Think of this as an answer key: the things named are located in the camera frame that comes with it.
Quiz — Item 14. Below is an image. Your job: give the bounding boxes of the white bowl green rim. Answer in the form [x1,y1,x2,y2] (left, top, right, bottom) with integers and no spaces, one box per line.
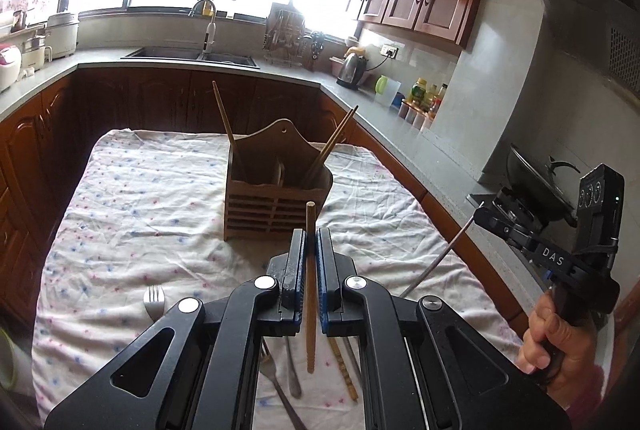
[0,327,32,397]

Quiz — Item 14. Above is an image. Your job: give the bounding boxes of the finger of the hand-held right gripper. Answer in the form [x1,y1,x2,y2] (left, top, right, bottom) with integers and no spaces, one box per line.
[492,187,546,231]
[474,205,543,248]

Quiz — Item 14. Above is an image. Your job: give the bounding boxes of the white floral tablecloth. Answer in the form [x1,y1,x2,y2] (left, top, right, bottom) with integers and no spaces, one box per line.
[31,127,526,430]

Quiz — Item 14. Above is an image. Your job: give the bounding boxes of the hanging black kitchen tools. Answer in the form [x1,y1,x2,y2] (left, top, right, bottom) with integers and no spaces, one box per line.
[306,30,326,61]

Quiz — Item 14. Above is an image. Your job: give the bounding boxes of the white pink rice cooker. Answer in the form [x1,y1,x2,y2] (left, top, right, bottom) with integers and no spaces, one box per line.
[0,43,23,92]

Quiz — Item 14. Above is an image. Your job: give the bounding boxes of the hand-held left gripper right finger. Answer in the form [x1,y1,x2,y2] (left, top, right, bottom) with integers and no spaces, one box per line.
[315,227,573,430]

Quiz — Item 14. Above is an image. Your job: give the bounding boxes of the small white steamer pot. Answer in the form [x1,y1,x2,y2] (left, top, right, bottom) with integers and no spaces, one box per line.
[22,35,53,68]

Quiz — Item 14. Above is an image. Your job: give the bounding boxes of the metal fork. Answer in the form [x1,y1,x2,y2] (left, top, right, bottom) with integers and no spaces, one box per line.
[143,285,167,318]
[260,339,308,430]

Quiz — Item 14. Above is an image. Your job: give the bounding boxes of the metal spoon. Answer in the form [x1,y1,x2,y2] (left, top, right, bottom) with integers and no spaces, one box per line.
[286,336,303,400]

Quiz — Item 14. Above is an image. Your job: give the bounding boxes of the large white electric pot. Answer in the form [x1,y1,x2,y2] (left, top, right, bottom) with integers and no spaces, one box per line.
[46,12,81,60]

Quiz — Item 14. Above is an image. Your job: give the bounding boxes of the wooden base cabinets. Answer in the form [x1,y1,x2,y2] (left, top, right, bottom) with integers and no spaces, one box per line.
[0,70,531,341]

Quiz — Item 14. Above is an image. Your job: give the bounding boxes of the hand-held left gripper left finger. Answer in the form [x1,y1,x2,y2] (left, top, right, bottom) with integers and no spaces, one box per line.
[42,230,307,430]

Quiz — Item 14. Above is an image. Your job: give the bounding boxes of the steel electric kettle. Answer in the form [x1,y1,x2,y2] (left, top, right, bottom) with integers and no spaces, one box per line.
[336,53,370,90]

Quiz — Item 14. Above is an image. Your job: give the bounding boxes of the steel range hood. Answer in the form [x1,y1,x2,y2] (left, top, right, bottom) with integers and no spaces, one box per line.
[525,0,640,94]

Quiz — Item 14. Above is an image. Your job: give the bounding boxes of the wooden utensil holder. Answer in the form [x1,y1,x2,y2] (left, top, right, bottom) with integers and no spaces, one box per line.
[223,117,334,242]

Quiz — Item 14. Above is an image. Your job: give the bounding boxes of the person's right hand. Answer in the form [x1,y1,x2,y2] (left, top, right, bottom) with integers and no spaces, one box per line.
[515,293,601,383]

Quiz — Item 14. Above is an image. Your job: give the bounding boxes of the black wok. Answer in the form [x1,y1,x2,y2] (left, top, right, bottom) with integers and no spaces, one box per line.
[505,143,581,223]

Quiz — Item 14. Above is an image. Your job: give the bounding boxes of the metal chopstick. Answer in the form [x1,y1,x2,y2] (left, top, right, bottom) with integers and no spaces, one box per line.
[399,216,475,298]
[340,337,365,388]

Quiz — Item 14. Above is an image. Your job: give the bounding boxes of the chrome kitchen faucet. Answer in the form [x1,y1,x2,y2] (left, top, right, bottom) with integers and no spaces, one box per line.
[189,0,218,51]

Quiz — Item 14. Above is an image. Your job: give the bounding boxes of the grey kitchen countertop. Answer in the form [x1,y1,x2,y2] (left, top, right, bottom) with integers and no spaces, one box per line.
[0,44,556,326]

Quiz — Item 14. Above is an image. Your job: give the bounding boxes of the person's right forearm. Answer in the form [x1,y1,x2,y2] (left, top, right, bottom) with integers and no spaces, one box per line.
[560,360,626,430]

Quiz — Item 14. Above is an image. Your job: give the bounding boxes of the steel kitchen sink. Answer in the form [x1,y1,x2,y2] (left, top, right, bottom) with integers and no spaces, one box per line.
[121,45,261,70]

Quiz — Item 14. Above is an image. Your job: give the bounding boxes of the clear pitcher green lid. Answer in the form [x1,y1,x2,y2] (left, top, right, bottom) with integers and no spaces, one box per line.
[375,75,403,108]

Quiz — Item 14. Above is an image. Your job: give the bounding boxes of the wooden chopstick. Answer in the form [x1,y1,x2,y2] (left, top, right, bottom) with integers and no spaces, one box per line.
[306,107,356,185]
[304,201,318,375]
[212,80,248,183]
[312,105,360,183]
[327,337,360,402]

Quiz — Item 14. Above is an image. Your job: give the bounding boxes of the metal dish rack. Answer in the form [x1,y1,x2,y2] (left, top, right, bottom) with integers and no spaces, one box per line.
[262,3,307,68]

